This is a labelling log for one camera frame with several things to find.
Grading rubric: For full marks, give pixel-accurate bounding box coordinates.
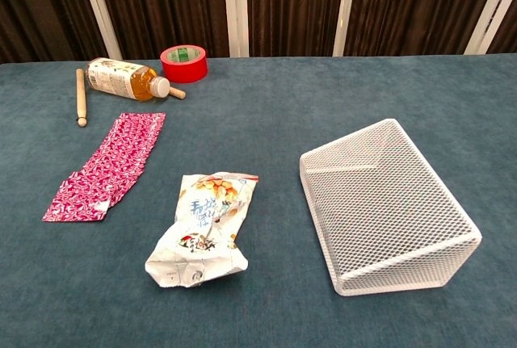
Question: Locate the pink patterned packet strip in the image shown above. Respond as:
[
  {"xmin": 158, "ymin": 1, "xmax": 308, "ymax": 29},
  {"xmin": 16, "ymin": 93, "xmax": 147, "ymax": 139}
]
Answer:
[{"xmin": 67, "ymin": 111, "xmax": 167, "ymax": 208}]

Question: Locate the white frame post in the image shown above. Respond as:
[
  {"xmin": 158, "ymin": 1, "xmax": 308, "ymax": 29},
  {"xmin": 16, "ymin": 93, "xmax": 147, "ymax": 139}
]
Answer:
[
  {"xmin": 75, "ymin": 0, "xmax": 124, "ymax": 61},
  {"xmin": 463, "ymin": 0, "xmax": 517, "ymax": 56},
  {"xmin": 332, "ymin": 0, "xmax": 360, "ymax": 57},
  {"xmin": 222, "ymin": 0, "xmax": 250, "ymax": 59}
]

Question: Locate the dark brown curtain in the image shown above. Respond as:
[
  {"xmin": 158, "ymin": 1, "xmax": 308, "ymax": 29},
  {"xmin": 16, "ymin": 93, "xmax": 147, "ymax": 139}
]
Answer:
[{"xmin": 0, "ymin": 0, "xmax": 517, "ymax": 65}]

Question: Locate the crumpled white snack bag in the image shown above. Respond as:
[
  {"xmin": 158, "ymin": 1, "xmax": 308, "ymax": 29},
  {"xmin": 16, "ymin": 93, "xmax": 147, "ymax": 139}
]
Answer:
[{"xmin": 144, "ymin": 170, "xmax": 260, "ymax": 288}]

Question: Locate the blue velvet table cloth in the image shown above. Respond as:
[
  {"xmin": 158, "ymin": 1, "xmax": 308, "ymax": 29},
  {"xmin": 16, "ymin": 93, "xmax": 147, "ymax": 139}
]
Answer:
[{"xmin": 0, "ymin": 52, "xmax": 517, "ymax": 348}]

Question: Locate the long wooden stick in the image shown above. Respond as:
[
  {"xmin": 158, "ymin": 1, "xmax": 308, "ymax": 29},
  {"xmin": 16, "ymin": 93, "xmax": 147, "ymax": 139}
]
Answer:
[{"xmin": 75, "ymin": 67, "xmax": 89, "ymax": 128}]

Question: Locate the white wire mesh basket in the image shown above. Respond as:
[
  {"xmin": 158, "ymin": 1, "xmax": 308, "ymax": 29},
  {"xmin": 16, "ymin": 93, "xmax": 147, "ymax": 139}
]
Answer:
[{"xmin": 298, "ymin": 117, "xmax": 484, "ymax": 298}]

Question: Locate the tea bottle with label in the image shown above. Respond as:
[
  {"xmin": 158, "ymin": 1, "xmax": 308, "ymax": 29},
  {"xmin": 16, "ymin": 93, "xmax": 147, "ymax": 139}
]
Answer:
[{"xmin": 85, "ymin": 57, "xmax": 172, "ymax": 103}]

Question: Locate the red tape roll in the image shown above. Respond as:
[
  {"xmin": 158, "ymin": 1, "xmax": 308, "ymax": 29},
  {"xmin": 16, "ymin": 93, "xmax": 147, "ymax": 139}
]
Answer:
[{"xmin": 159, "ymin": 44, "xmax": 209, "ymax": 84}]

